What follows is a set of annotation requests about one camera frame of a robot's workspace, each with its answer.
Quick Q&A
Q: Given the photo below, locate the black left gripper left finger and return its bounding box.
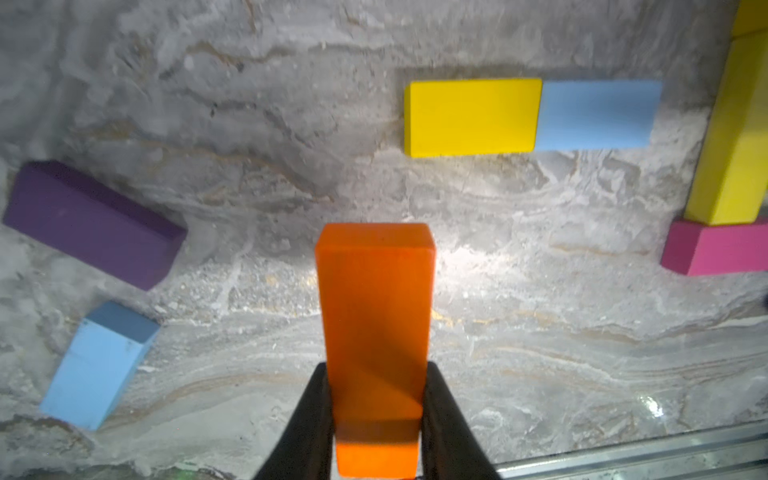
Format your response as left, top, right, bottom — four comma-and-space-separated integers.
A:
253, 362, 333, 480

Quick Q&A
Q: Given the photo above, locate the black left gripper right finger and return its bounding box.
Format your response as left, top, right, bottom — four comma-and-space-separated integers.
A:
421, 362, 500, 480

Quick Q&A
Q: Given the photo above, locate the orange block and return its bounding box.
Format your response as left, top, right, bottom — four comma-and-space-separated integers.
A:
315, 223, 436, 479

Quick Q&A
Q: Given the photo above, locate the magenta block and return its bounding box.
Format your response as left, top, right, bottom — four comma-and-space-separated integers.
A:
660, 219, 767, 276

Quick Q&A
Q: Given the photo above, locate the short yellow block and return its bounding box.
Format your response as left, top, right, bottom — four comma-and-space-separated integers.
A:
404, 78, 543, 158
731, 0, 768, 38

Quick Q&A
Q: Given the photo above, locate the dark purple block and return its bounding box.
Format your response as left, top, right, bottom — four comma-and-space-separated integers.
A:
2, 160, 187, 291

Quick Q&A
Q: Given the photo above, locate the light blue square block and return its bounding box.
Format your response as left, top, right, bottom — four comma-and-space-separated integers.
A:
535, 80, 663, 151

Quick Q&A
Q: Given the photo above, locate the long yellow block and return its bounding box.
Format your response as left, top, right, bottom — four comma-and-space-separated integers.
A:
684, 30, 767, 226

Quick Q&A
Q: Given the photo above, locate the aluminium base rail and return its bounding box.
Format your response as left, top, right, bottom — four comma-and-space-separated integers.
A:
496, 421, 767, 479

